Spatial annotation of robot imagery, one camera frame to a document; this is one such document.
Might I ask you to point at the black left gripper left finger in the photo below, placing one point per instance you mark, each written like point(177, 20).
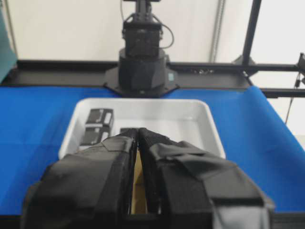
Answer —
point(88, 189)

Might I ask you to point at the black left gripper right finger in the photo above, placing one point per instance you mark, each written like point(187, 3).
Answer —
point(192, 188)

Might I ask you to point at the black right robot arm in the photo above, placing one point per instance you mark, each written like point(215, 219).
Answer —
point(142, 70)

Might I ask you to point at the brown cardboard box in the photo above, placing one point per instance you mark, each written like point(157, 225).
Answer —
point(139, 205)

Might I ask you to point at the black Dynamixel box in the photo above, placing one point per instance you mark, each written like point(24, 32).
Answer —
point(100, 117)
point(125, 130)
point(95, 135)

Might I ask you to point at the white plastic tray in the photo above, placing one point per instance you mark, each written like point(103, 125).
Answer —
point(179, 119)

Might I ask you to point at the blue table cloth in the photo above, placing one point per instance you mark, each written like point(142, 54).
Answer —
point(33, 121)

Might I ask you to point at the black aluminium frame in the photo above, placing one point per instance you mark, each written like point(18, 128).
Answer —
point(180, 75)

